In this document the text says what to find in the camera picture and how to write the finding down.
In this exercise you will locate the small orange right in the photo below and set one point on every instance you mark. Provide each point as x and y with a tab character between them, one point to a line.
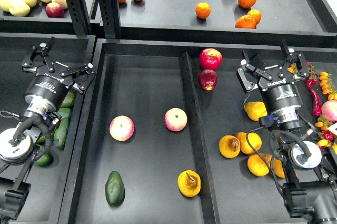
256	14

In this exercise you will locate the red apple on shelf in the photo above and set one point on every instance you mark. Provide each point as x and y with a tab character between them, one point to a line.
54	10

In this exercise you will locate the black perforated post left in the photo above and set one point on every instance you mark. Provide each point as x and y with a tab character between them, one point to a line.
79	16

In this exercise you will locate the green avocado second row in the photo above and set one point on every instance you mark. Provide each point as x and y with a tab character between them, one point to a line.
65	113

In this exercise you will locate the black perforated post right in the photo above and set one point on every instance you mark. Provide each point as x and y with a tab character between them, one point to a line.
110	18

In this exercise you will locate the black perforated post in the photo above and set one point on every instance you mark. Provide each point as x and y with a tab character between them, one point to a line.
79	16
110	18

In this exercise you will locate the red cherry tomato vine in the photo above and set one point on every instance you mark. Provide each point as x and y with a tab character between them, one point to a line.
313	77

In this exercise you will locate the yellow apple front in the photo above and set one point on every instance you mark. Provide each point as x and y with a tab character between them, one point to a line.
19	8

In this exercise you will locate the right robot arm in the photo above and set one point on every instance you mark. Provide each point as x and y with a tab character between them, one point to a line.
309	191

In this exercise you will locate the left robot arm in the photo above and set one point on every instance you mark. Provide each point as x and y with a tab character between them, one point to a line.
32	138

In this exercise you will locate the pink peach right edge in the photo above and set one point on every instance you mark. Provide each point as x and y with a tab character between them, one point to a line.
329	109

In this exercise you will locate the yellow pear brown end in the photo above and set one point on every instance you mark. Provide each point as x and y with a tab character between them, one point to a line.
229	146

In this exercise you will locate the orange cherry tomato vine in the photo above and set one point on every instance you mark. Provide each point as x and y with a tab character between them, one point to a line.
293	69
327	86

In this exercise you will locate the dark green avocado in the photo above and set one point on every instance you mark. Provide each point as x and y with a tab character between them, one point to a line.
114	189

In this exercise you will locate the orange cherry tomato vine right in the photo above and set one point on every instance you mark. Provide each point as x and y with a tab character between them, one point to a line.
327	86

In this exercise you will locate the green avocado upright right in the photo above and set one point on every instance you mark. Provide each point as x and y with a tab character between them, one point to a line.
60	134

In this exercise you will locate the green avocado top right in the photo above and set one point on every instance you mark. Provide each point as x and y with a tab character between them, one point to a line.
69	100

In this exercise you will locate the black upper left shelf tray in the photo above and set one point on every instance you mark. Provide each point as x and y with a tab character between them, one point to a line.
38	22

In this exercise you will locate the yellow apple far left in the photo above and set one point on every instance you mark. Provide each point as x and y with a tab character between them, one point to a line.
4	4

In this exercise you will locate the green avocado centre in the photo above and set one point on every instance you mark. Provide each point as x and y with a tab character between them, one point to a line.
42	138

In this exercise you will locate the orange cherry tomato vine left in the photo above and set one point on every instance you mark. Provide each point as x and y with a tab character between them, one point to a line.
293	69

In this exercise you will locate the dark red apple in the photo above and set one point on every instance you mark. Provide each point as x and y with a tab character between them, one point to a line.
207	79

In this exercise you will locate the white label card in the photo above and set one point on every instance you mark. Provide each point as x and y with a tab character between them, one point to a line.
333	128

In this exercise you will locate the yellow pear with brown stem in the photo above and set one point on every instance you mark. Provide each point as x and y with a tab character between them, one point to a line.
189	183

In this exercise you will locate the bright red apple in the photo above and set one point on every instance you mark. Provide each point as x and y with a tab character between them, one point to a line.
210	58

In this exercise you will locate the mixed cherry tomatoes lower right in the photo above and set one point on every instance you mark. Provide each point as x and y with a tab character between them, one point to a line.
325	138

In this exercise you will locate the pink apple left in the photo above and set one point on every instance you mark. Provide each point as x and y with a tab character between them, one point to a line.
121	128

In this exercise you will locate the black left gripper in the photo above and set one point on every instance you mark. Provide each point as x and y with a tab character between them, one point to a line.
52	80

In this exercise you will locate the yellow pear middle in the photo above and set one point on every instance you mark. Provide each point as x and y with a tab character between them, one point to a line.
254	141

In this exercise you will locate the red chili pepper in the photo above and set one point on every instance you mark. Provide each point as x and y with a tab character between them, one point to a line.
316	102

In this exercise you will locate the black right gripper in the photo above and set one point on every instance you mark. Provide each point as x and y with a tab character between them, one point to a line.
275	84

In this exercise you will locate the orange front right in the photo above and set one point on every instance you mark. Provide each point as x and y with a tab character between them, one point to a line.
246	21

